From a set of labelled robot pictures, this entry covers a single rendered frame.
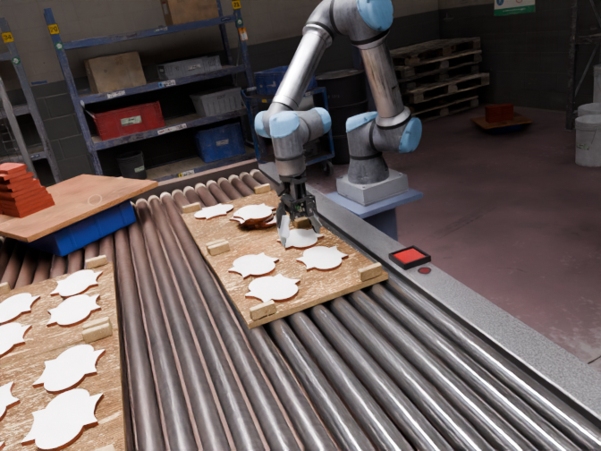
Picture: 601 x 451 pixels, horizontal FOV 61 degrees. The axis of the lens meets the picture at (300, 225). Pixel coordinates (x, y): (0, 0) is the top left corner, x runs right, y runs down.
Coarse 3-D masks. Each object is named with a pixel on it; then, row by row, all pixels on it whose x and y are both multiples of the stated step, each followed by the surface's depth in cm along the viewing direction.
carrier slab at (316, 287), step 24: (264, 240) 148; (336, 240) 141; (216, 264) 138; (288, 264) 132; (360, 264) 126; (240, 288) 124; (312, 288) 118; (336, 288) 117; (360, 288) 118; (240, 312) 114; (288, 312) 112
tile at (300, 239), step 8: (296, 232) 148; (304, 232) 147; (312, 232) 146; (288, 240) 143; (296, 240) 142; (304, 240) 141; (312, 240) 140; (288, 248) 139; (296, 248) 139; (304, 248) 138
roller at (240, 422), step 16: (160, 208) 196; (160, 224) 180; (176, 256) 152; (176, 272) 143; (192, 288) 132; (192, 304) 124; (192, 320) 118; (208, 320) 117; (208, 336) 110; (208, 352) 105; (208, 368) 101; (224, 368) 99; (224, 384) 94; (224, 400) 91; (240, 400) 90; (224, 416) 89; (240, 416) 86; (240, 432) 83; (256, 432) 83; (240, 448) 80; (256, 448) 79
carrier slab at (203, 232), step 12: (264, 192) 189; (228, 204) 183; (240, 204) 181; (252, 204) 179; (276, 204) 175; (192, 216) 177; (228, 216) 172; (192, 228) 166; (204, 228) 164; (216, 228) 163; (228, 228) 161; (240, 228) 160; (276, 228) 155; (204, 240) 155; (228, 240) 153; (240, 240) 151; (252, 240) 150; (204, 252) 147
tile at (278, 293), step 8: (256, 280) 124; (264, 280) 124; (272, 280) 123; (280, 280) 122; (288, 280) 122; (296, 280) 121; (256, 288) 121; (264, 288) 120; (272, 288) 119; (280, 288) 119; (288, 288) 118; (296, 288) 118; (248, 296) 118; (256, 296) 117; (264, 296) 116; (272, 296) 116; (280, 296) 115; (288, 296) 115
